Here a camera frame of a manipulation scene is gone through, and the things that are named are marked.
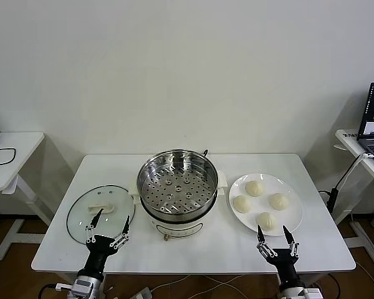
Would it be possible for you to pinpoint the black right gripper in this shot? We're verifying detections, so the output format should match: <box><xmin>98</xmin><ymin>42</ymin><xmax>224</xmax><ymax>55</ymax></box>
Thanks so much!
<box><xmin>257</xmin><ymin>225</ymin><xmax>300</xmax><ymax>289</ymax></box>

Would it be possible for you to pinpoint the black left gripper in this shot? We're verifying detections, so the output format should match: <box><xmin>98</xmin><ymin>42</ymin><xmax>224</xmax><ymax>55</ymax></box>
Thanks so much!
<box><xmin>82</xmin><ymin>207</ymin><xmax>132</xmax><ymax>275</ymax></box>

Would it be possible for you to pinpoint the white steamed baozi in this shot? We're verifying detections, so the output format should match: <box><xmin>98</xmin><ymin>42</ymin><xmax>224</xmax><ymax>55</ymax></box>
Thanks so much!
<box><xmin>233</xmin><ymin>195</ymin><xmax>252</xmax><ymax>214</ymax></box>
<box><xmin>245</xmin><ymin>180</ymin><xmax>265</xmax><ymax>197</ymax></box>
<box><xmin>269</xmin><ymin>192</ymin><xmax>290</xmax><ymax>211</ymax></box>
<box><xmin>256</xmin><ymin>212</ymin><xmax>279</xmax><ymax>234</ymax></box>

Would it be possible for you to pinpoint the glass lid with cream handle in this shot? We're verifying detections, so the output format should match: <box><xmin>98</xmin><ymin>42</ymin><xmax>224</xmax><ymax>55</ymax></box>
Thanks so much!
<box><xmin>66</xmin><ymin>184</ymin><xmax>137</xmax><ymax>245</ymax></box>

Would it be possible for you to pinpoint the white round plate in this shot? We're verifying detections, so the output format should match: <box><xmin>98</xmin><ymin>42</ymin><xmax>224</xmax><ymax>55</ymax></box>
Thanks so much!
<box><xmin>229</xmin><ymin>173</ymin><xmax>304</xmax><ymax>237</ymax></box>

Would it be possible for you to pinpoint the black power brick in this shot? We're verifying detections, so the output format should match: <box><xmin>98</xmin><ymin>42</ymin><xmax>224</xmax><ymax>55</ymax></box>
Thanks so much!
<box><xmin>317</xmin><ymin>187</ymin><xmax>338</xmax><ymax>214</ymax></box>

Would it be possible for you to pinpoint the white power strip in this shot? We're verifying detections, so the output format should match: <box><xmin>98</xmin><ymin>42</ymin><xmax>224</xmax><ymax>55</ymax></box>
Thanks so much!
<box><xmin>132</xmin><ymin>286</ymin><xmax>153</xmax><ymax>299</ymax></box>

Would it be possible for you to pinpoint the stainless steel pot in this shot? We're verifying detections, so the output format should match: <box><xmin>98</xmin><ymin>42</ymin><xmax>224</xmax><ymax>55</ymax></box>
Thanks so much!
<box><xmin>136</xmin><ymin>149</ymin><xmax>219</xmax><ymax>221</ymax></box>

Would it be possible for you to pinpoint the white side table with label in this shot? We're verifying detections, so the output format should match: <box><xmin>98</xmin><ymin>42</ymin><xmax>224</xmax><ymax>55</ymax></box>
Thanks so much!
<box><xmin>335</xmin><ymin>128</ymin><xmax>374</xmax><ymax>266</ymax></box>

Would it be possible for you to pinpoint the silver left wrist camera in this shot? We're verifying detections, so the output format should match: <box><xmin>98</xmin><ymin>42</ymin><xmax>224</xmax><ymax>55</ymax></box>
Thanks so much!
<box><xmin>74</xmin><ymin>278</ymin><xmax>96</xmax><ymax>296</ymax></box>

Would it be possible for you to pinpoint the black floor cable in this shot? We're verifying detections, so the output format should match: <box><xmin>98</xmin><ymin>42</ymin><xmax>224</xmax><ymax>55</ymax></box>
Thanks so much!
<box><xmin>327</xmin><ymin>273</ymin><xmax>342</xmax><ymax>299</ymax></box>

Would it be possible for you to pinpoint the white floor cable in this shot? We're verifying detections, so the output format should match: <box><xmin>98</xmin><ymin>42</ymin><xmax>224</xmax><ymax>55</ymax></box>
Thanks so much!
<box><xmin>149</xmin><ymin>273</ymin><xmax>247</xmax><ymax>295</ymax></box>

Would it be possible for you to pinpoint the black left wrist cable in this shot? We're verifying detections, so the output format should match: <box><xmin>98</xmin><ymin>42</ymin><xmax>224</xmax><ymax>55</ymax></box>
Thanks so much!
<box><xmin>39</xmin><ymin>282</ymin><xmax>74</xmax><ymax>299</ymax></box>

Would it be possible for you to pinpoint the white laptop cable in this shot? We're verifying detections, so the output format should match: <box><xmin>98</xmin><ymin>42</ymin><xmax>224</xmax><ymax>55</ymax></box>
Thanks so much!
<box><xmin>336</xmin><ymin>151</ymin><xmax>374</xmax><ymax>191</ymax></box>

